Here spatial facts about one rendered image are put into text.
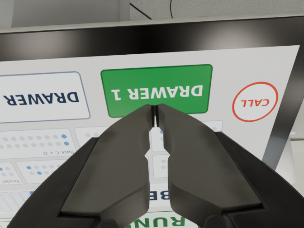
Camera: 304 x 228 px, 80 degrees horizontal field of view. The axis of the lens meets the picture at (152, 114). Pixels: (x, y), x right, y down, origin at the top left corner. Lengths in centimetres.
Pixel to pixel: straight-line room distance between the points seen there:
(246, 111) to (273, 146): 6
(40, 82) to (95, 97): 5
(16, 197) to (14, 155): 7
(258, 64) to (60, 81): 17
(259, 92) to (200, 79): 6
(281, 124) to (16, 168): 28
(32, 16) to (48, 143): 20
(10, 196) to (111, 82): 21
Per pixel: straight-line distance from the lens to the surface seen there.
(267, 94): 19
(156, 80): 16
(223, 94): 18
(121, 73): 16
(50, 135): 21
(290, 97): 21
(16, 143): 23
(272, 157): 25
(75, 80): 17
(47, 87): 18
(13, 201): 31
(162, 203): 27
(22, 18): 35
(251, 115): 20
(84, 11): 32
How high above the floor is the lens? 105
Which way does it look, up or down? 10 degrees down
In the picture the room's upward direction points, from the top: 177 degrees clockwise
